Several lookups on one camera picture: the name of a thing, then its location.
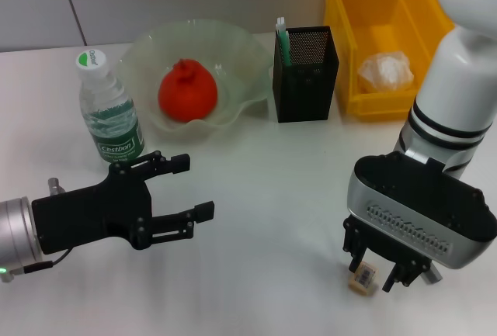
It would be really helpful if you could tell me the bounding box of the yellow plastic bin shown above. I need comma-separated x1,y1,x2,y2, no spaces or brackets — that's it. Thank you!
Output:
323,0,455,121

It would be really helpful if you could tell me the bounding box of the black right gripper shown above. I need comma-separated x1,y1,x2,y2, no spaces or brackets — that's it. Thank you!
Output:
342,215,432,293

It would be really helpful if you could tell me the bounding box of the clear green-label water bottle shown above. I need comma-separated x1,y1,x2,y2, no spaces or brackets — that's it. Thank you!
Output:
75,49,145,165

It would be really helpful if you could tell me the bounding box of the grey marker pen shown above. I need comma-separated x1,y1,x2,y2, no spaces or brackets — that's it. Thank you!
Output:
422,264,443,286

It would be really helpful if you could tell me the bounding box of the white paper ball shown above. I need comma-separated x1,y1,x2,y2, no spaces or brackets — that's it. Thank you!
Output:
356,51,415,92

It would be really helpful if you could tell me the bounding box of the black mesh pen holder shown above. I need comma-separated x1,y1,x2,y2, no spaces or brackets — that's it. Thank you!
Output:
273,25,340,123

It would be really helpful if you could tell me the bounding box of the translucent wavy fruit plate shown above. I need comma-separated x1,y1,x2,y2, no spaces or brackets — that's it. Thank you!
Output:
118,19,273,144

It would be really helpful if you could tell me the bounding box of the beige eraser with barcode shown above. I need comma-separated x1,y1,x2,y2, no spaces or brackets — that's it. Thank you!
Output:
348,261,380,296

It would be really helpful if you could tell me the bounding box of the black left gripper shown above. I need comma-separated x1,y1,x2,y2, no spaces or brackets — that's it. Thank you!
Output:
31,150,216,255

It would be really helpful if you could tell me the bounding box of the green pen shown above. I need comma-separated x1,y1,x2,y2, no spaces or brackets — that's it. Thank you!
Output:
275,17,293,68

